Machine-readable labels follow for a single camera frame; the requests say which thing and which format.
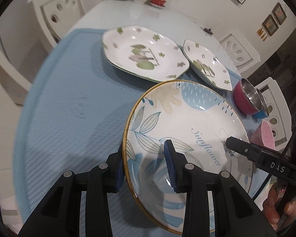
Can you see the round blue leaf plate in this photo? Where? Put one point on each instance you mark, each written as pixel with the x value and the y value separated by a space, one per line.
pixel 198 121

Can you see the white chair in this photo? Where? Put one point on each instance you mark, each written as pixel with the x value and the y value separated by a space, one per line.
pixel 54 18
pixel 279 115
pixel 240 50
pixel 15 84

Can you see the small octagonal forest plate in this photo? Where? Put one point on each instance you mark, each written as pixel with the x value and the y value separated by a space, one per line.
pixel 207 66

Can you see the small black lid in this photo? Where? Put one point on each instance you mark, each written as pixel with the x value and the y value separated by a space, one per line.
pixel 208 31

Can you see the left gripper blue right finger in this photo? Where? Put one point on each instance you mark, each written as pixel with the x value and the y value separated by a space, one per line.
pixel 174 167

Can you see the orange hanging wall ornaments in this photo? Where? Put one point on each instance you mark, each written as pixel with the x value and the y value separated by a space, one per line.
pixel 262 34

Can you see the red lidded teacup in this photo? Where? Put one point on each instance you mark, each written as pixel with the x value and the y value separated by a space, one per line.
pixel 159 3

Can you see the red steel bowl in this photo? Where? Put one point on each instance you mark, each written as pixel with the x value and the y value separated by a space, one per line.
pixel 246 97

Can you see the pink ceramic bowl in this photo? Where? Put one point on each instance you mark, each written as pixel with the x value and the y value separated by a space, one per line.
pixel 263 136

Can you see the person's right hand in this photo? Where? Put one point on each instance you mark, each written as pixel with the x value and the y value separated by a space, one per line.
pixel 270 208

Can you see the white chair near right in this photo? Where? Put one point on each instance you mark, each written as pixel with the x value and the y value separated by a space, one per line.
pixel 279 115

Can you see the light blue table mat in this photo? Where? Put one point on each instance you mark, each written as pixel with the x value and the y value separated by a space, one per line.
pixel 73 117

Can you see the lower small framed picture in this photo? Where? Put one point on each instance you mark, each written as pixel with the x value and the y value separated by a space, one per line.
pixel 270 25

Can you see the white chair far right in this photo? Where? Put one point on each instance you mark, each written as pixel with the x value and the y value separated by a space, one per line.
pixel 240 50

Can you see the white chair far left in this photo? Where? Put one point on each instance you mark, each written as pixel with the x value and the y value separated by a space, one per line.
pixel 54 18

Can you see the white chair near left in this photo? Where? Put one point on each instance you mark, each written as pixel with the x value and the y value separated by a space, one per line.
pixel 15 84

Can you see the large octagonal forest plate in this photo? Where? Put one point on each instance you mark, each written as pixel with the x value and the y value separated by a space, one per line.
pixel 144 53

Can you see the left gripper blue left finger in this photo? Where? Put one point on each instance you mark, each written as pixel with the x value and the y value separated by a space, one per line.
pixel 119 177

